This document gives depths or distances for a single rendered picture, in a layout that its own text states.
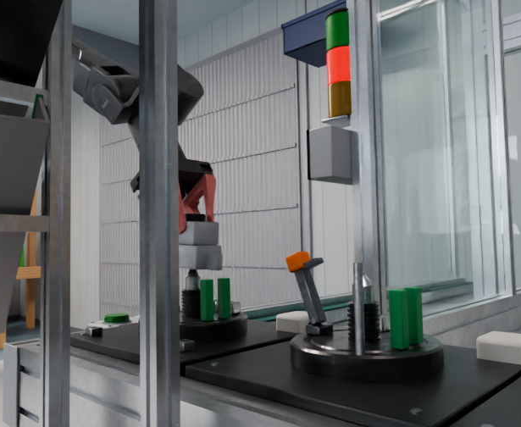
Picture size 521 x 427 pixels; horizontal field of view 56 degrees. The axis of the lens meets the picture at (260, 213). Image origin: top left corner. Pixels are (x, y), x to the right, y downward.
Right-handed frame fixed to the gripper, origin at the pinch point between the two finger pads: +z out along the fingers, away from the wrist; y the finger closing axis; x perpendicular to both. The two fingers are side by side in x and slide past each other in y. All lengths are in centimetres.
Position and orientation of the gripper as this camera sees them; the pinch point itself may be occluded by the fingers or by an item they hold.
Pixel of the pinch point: (195, 226)
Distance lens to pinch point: 65.0
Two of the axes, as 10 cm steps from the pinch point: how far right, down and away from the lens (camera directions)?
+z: 4.3, 8.0, -4.3
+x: -6.1, 6.0, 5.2
